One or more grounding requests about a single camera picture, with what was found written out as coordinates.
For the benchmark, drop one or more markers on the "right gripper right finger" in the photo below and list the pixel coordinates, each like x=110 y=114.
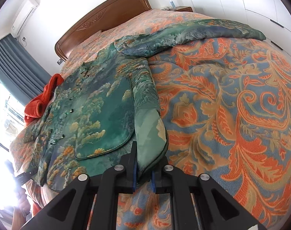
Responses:
x=199 y=202

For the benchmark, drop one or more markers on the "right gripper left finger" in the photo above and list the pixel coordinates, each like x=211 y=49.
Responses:
x=89 y=202

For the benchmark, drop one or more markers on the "green patterned jacket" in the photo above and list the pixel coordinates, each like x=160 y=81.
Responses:
x=108 y=103

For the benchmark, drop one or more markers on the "red orange garment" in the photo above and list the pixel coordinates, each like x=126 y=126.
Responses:
x=36 y=107

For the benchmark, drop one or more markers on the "grey blue curtain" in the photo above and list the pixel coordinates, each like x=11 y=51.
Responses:
x=20 y=73

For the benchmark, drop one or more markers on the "white air conditioner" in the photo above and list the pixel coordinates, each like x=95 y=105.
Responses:
x=22 y=17

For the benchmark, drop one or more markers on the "wooden nightstand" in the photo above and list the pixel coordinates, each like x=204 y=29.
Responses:
x=178 y=9

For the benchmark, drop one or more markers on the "white wardrobe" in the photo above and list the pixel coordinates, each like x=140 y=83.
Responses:
x=271 y=17

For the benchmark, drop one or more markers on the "small bottle on nightstand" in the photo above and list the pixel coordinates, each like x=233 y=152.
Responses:
x=172 y=4

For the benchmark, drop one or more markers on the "brown wooden headboard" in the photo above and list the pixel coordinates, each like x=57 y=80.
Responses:
x=107 y=15

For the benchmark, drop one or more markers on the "small wall socket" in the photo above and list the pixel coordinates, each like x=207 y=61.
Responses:
x=59 y=61

